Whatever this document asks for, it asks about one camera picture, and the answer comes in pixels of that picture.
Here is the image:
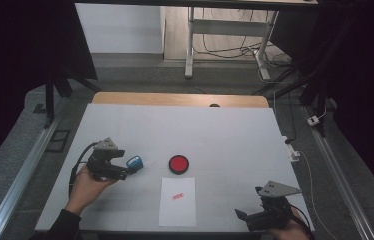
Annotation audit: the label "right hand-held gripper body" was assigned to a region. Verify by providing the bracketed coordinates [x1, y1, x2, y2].
[246, 180, 303, 233]

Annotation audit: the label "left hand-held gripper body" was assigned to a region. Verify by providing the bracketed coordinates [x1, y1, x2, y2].
[86, 137, 120, 183]

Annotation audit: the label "blue stamp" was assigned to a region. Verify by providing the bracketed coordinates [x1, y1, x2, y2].
[125, 155, 145, 175]

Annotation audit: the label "round red ink pad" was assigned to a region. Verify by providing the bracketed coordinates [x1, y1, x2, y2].
[168, 154, 190, 176]

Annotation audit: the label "person's right hand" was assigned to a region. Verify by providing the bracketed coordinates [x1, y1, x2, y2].
[269, 207, 313, 240]

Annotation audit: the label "person's left hand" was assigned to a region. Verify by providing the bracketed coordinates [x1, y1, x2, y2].
[64, 165, 118, 216]

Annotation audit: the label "white power strip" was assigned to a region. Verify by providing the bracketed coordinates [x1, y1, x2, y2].
[281, 135, 301, 164]

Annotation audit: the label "white paper sheet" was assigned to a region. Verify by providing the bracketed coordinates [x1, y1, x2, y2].
[158, 176, 197, 228]

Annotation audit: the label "large white table cover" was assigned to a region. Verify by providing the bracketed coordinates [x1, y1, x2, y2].
[34, 102, 316, 233]

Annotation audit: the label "black stand legs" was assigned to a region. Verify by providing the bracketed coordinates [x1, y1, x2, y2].
[42, 77, 103, 130]

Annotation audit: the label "black curtain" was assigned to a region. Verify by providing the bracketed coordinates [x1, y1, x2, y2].
[0, 0, 98, 181]
[270, 0, 374, 209]

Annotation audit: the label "dark desk top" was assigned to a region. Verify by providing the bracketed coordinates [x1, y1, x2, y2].
[74, 0, 319, 11]

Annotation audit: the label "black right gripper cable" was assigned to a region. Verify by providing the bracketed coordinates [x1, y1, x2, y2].
[289, 212, 317, 240]

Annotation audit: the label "long white cable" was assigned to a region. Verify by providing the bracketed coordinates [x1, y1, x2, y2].
[297, 150, 339, 240]

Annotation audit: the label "aluminium rail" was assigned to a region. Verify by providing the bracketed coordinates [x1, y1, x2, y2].
[0, 116, 61, 240]
[303, 106, 374, 240]

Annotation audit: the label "tangle of black floor cables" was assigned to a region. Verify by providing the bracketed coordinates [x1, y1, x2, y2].
[193, 8, 293, 69]

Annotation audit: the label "white metal desk frame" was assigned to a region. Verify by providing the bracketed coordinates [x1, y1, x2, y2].
[184, 6, 280, 82]

